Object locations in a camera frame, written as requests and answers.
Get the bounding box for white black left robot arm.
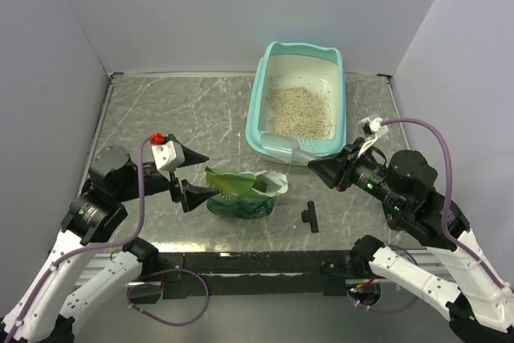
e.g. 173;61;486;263
1;133;218;342

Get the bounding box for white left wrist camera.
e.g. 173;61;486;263
151;141;186;173

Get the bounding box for teal cat litter box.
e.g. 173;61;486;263
246;41;347;161

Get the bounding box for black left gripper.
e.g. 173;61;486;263
116;144;220;210

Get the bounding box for green cat litter bag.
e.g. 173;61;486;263
205;167;288;219

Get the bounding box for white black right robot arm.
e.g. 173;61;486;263
308;138;513;342

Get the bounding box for small black T-shaped part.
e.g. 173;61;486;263
301;201;319;233

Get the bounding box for beige cat litter granules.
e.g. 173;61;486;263
266;87;332;139

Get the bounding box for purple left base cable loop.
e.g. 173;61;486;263
126;268;211;327

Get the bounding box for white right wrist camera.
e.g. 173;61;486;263
357;114;389;157

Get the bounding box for clear plastic scoop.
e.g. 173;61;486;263
260;133;318;166

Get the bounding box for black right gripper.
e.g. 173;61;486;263
305;134;405;209

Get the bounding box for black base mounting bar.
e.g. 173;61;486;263
136;250;372;300

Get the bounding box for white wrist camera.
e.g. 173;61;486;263
357;114;389;157
151;141;186;173

